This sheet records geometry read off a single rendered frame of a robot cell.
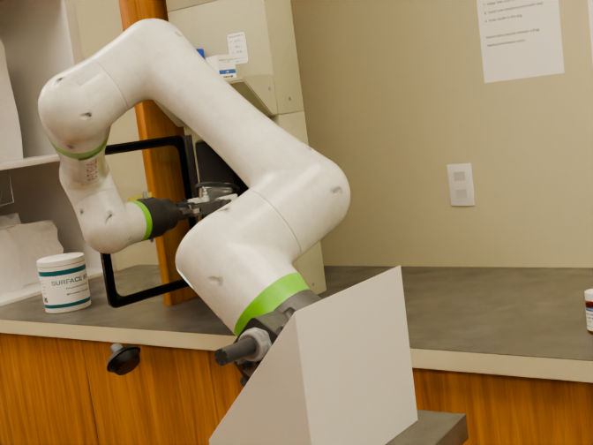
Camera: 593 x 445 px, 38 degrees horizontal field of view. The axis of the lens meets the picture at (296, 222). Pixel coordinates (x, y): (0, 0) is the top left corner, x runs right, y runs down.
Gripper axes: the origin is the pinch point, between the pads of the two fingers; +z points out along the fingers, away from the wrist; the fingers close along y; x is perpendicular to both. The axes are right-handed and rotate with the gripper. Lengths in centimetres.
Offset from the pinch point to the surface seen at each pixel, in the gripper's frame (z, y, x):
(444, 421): -49, -85, 28
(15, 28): 51, 137, -63
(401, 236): 55, -19, 20
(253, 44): 11.7, -9.0, -36.9
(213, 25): 11.5, 2.7, -43.5
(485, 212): 55, -45, 14
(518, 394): -14, -81, 36
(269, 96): 9.1, -13.9, -23.8
